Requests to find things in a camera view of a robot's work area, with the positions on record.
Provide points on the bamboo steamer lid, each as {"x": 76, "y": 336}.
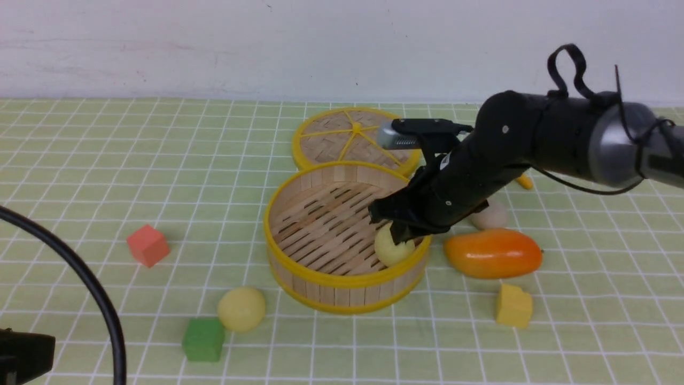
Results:
{"x": 349, "y": 134}

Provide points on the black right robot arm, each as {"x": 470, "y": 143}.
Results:
{"x": 569, "y": 131}

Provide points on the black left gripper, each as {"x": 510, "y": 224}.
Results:
{"x": 25, "y": 356}

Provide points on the yellow toy banana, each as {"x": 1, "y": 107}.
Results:
{"x": 525, "y": 182}

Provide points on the white bun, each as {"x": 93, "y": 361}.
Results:
{"x": 495, "y": 215}

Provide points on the pale yellow bun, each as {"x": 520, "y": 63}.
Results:
{"x": 389, "y": 253}
{"x": 242, "y": 309}

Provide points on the yellow foam block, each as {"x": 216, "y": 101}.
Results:
{"x": 514, "y": 306}

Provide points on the green foam cube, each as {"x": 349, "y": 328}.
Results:
{"x": 203, "y": 339}

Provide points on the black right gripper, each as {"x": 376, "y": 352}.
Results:
{"x": 449, "y": 188}

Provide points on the red foam cube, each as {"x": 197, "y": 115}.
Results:
{"x": 148, "y": 246}

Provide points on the orange toy mango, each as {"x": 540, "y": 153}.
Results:
{"x": 490, "y": 254}

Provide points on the bamboo steamer tray yellow rim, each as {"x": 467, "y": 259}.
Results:
{"x": 320, "y": 240}

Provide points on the green checkered tablecloth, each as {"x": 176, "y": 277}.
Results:
{"x": 607, "y": 299}

